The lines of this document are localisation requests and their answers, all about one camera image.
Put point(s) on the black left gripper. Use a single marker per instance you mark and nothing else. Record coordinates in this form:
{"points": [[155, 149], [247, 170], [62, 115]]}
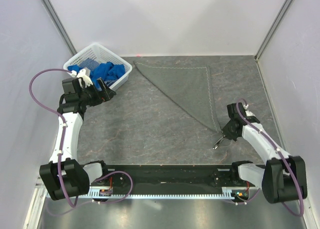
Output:
{"points": [[104, 95]]}

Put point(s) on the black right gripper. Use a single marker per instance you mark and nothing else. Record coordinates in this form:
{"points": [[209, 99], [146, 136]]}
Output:
{"points": [[226, 131]]}

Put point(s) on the silver fork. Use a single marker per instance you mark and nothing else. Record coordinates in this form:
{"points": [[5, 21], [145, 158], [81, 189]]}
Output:
{"points": [[216, 145]]}

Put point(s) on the grey green napkin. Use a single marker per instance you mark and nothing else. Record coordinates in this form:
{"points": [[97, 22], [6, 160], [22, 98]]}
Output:
{"points": [[188, 87]]}

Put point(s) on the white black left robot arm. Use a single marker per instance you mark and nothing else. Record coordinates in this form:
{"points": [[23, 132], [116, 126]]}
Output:
{"points": [[63, 176]]}

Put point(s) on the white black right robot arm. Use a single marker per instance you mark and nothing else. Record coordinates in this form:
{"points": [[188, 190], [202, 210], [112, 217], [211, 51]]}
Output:
{"points": [[283, 177]]}

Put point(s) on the blue towel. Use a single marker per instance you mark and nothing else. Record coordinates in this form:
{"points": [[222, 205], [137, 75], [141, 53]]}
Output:
{"points": [[108, 72]]}

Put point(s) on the white plastic basket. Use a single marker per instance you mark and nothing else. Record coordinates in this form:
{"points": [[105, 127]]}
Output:
{"points": [[100, 54]]}

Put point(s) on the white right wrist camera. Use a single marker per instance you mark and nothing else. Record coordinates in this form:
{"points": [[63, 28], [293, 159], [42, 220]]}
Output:
{"points": [[250, 116]]}

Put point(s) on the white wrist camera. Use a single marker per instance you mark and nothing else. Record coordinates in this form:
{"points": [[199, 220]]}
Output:
{"points": [[250, 116], [83, 77]]}

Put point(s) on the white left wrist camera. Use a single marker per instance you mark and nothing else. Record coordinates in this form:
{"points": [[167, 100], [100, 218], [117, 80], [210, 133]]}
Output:
{"points": [[83, 77]]}

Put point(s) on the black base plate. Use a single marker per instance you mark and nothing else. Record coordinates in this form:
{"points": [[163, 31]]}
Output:
{"points": [[204, 176]]}

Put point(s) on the grey slotted cable duct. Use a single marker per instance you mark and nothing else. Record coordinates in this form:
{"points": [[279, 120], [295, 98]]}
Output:
{"points": [[163, 191]]}

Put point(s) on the aluminium frame post left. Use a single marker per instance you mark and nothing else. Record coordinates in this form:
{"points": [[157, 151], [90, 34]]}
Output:
{"points": [[59, 25]]}

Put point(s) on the aluminium frame post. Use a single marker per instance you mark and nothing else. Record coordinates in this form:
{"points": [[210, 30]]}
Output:
{"points": [[273, 28], [59, 25]]}

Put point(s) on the aluminium frame post right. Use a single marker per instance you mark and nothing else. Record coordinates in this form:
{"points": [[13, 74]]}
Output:
{"points": [[273, 28]]}

